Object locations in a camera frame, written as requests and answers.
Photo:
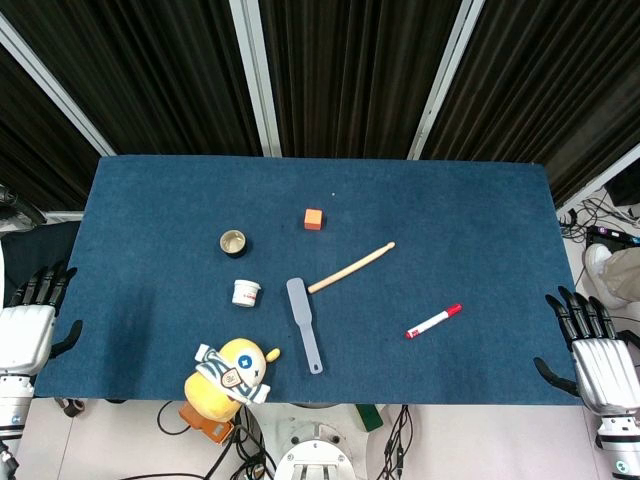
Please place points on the white shoe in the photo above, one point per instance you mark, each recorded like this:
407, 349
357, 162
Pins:
600, 272

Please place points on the small white plastic cup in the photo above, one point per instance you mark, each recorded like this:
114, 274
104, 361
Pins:
246, 293

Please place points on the green object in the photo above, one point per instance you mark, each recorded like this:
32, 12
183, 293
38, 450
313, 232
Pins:
369, 417

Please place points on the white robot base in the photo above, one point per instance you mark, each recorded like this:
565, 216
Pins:
312, 450

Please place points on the black device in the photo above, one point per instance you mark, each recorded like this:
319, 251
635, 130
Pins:
625, 189

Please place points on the translucent grey plastic spatula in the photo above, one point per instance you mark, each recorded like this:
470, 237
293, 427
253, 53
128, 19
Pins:
304, 320

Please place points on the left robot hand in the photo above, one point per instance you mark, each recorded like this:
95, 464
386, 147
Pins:
25, 330

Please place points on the wooden drumstick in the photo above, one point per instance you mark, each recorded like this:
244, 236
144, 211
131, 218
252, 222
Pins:
350, 268

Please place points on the yellow plush toy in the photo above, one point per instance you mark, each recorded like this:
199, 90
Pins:
230, 380

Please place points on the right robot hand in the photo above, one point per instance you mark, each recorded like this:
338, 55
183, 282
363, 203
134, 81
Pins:
597, 360

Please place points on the beige trouser leg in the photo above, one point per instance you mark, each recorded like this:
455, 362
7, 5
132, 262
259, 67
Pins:
625, 267

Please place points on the orange foam cube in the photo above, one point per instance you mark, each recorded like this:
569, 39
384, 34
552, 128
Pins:
313, 219

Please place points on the black roll of tape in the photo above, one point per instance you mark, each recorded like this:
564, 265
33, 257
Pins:
233, 243

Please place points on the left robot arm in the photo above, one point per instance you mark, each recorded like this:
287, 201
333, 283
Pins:
11, 405

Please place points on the red and white marker pen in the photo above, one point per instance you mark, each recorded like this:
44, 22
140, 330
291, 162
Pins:
433, 322

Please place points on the orange box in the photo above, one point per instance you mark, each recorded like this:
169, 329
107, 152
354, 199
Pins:
205, 425

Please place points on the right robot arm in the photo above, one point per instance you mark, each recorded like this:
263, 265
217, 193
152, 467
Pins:
617, 440

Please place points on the black curtain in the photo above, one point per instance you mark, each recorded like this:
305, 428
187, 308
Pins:
320, 75

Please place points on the blue felt table mat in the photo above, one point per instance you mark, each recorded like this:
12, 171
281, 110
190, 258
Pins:
320, 280

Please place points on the black power strip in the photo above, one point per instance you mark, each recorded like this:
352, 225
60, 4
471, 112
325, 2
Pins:
612, 236

